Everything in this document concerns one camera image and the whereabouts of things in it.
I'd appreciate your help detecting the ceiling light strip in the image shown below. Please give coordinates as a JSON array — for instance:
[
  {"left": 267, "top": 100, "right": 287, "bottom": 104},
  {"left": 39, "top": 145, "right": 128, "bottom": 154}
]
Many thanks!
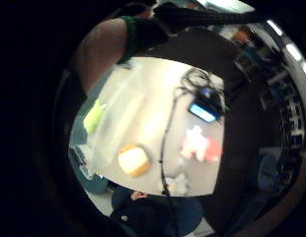
[{"left": 265, "top": 19, "right": 306, "bottom": 85}]

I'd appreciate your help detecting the black device with blue screen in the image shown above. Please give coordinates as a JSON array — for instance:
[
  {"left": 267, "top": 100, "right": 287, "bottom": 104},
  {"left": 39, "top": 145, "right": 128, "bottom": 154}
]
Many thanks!
[{"left": 188, "top": 102, "right": 221, "bottom": 124}]

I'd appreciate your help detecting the pink and white soft toy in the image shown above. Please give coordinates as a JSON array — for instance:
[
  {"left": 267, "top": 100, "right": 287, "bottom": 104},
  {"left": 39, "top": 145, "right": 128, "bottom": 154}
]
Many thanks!
[{"left": 180, "top": 124, "right": 224, "bottom": 165}]

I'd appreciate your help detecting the clear plastic box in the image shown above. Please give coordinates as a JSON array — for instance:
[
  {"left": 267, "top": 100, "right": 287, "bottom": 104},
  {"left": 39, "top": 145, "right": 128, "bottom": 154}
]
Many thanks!
[{"left": 88, "top": 60, "right": 147, "bottom": 169}]

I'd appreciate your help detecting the green soft toy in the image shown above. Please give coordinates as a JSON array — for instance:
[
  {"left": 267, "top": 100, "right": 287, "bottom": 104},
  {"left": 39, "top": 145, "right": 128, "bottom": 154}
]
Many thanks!
[{"left": 82, "top": 99, "right": 108, "bottom": 135}]

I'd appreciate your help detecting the yellow toast soft toy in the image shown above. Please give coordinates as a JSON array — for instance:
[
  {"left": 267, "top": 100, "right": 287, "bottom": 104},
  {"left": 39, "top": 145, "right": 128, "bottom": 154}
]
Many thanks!
[{"left": 117, "top": 143, "right": 152, "bottom": 178}]

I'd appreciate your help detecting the small white soft toy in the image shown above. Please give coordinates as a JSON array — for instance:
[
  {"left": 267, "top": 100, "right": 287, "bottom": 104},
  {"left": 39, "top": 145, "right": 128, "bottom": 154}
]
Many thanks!
[{"left": 166, "top": 173, "right": 191, "bottom": 197}]

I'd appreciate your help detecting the blue chair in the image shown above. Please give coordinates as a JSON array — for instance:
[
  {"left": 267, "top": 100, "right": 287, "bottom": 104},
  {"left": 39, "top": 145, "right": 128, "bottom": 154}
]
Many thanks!
[
  {"left": 69, "top": 144, "right": 110, "bottom": 196},
  {"left": 172, "top": 196, "right": 204, "bottom": 237}
]

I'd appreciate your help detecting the coiled black cable bundle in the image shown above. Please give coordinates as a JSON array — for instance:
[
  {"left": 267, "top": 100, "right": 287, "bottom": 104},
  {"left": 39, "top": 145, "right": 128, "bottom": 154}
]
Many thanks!
[{"left": 178, "top": 67, "right": 228, "bottom": 112}]

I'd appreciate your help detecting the long black cable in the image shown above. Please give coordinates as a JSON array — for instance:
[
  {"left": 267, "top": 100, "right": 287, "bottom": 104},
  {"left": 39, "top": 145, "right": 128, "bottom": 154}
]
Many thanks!
[{"left": 158, "top": 86, "right": 183, "bottom": 198}]

